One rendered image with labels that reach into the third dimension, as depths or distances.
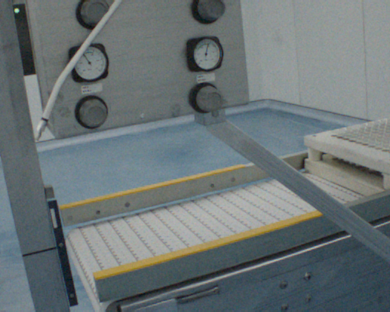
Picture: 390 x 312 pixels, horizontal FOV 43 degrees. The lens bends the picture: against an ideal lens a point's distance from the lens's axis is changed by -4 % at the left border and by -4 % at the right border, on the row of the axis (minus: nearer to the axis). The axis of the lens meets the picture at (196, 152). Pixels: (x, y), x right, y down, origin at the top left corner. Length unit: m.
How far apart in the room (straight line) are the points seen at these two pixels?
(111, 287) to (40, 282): 0.32
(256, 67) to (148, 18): 6.20
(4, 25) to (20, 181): 0.25
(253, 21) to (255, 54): 0.43
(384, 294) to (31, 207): 0.62
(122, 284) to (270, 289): 0.21
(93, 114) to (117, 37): 0.08
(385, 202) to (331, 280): 0.14
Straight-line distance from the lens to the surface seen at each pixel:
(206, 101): 0.53
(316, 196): 0.63
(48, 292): 0.93
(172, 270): 0.64
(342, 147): 0.91
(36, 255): 0.90
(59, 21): 0.51
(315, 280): 0.76
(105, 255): 0.75
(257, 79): 6.74
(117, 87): 0.53
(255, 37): 6.70
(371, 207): 0.77
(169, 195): 0.90
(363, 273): 0.81
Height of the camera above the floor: 1.26
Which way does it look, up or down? 15 degrees down
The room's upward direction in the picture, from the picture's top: 6 degrees counter-clockwise
